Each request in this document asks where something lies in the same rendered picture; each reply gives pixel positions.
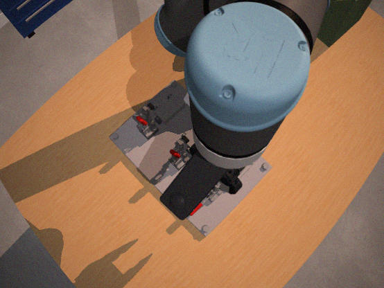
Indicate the toggle clamp with red handle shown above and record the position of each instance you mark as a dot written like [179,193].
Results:
[213,196]

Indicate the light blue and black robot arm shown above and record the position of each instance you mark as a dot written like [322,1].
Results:
[246,68]

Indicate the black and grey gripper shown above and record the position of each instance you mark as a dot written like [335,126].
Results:
[230,182]

